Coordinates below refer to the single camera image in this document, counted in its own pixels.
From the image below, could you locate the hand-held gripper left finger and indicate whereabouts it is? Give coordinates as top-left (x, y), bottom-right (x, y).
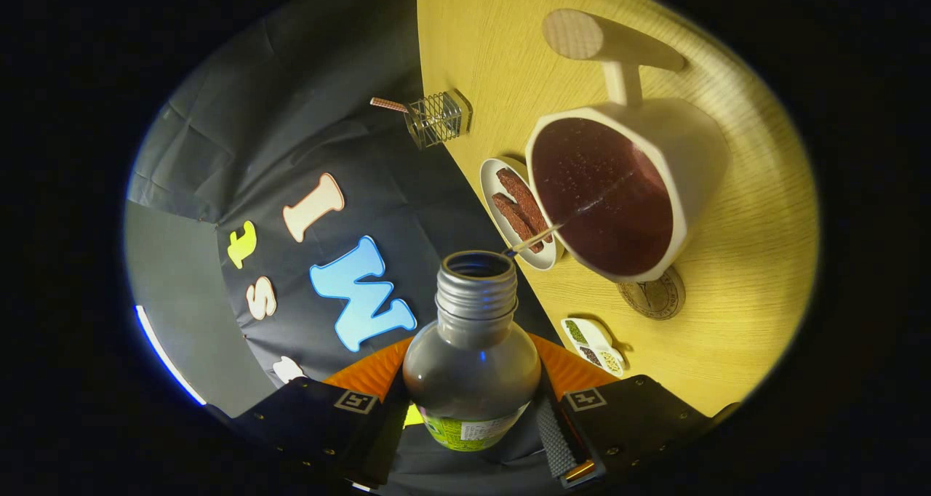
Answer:
top-left (218, 336), bottom-right (415, 489)

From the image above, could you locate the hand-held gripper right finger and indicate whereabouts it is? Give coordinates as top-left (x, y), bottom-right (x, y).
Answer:
top-left (530, 333), bottom-right (739, 491)

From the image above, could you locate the round cork coaster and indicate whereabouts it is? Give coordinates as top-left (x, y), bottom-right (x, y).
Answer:
top-left (617, 265), bottom-right (687, 321)

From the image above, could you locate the silver metal bottle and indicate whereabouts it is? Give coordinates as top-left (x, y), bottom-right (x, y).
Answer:
top-left (401, 250), bottom-right (543, 453)

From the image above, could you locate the cream cup with wooden handle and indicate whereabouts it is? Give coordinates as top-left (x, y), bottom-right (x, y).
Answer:
top-left (524, 9), bottom-right (732, 284)

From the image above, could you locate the white divided dish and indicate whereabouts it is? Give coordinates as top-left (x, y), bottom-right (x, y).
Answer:
top-left (560, 317), bottom-right (626, 378)

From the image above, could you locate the wooden table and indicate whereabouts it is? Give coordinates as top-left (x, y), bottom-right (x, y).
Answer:
top-left (416, 0), bottom-right (821, 418)

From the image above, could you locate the red-brown meat slice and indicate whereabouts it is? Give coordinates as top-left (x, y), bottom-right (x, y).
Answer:
top-left (496, 167), bottom-right (554, 242)
top-left (492, 193), bottom-right (545, 254)

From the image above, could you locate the black backdrop cloth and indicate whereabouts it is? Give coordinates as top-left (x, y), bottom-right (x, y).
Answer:
top-left (127, 0), bottom-right (568, 496)

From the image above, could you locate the white round plate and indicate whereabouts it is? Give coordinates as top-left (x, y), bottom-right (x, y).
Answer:
top-left (479, 156), bottom-right (564, 272)

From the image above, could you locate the metal wire basket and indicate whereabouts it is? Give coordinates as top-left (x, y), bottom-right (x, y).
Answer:
top-left (404, 89), bottom-right (474, 150)

